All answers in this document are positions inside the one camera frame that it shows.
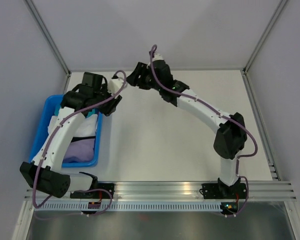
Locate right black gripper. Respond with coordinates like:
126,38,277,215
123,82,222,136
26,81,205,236
124,62,162,92

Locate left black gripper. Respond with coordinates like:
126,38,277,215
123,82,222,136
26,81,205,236
92,84,122,118

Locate purple t-shirt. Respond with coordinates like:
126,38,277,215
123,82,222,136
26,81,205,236
63,138,95,163

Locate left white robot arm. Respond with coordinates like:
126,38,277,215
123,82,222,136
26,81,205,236
19,70,127,200

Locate white rolled t-shirt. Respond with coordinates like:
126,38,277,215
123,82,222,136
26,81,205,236
54,114,98,139

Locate teal rolled t-shirt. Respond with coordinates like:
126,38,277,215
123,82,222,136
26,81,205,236
54,105,97,118

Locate blue plastic bin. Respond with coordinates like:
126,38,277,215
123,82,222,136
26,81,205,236
28,94,103,168

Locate black rolled t-shirt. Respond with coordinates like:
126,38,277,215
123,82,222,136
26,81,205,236
72,135,96,142

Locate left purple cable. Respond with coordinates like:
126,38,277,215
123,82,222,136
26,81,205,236
32,70,127,210

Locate purple cable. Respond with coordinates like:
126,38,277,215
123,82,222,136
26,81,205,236
32,70,127,210
149,44,260,216

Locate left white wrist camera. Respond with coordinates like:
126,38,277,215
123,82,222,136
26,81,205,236
107,77,127,96

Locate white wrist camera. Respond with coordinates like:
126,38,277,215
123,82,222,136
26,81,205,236
152,52,164,62
107,77,127,96

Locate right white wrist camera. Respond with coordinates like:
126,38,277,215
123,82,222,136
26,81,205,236
152,52,164,62

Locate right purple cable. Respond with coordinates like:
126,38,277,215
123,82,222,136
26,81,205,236
149,44,260,216

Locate left aluminium frame post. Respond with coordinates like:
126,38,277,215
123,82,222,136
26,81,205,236
23,0,71,77

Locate aluminium frame post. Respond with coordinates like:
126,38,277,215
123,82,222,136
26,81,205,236
23,0,71,77
242,0,290,75

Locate slotted white cable duct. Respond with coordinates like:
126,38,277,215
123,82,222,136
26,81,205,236
39,201,238,212

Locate right aluminium frame post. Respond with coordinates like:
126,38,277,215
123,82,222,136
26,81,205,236
242,0,290,75

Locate aluminium rail base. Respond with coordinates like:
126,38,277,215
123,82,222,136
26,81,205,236
23,181,297,201

